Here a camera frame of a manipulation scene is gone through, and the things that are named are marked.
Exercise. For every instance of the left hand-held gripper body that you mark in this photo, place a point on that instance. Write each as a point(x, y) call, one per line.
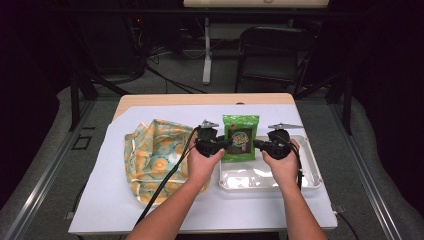
point(208, 143)

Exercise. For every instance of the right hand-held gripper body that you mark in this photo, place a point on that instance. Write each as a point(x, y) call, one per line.
point(280, 146)

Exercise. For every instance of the green snack packet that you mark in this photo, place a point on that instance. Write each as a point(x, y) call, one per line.
point(240, 140)

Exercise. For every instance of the white plastic tray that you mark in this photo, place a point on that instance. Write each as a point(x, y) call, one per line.
point(250, 176)

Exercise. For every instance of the orange print cloth bag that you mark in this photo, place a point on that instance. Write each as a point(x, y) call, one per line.
point(153, 160)

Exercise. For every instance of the person's right hand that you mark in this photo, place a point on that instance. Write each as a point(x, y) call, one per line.
point(285, 170)

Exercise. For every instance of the person's left hand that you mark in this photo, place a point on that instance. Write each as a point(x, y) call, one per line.
point(200, 166)

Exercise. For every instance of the black metal stand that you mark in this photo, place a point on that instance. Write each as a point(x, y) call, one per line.
point(75, 100)
point(346, 100)

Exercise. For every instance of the black folding chair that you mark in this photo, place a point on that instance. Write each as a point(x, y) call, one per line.
point(273, 56)

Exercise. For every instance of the white desk leg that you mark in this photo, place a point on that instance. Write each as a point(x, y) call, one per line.
point(207, 53)

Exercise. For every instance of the dark equipment with red light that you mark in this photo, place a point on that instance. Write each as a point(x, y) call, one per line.
point(110, 43)

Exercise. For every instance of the metal floor rail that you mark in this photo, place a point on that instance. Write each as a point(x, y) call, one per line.
point(43, 176)
point(366, 176)

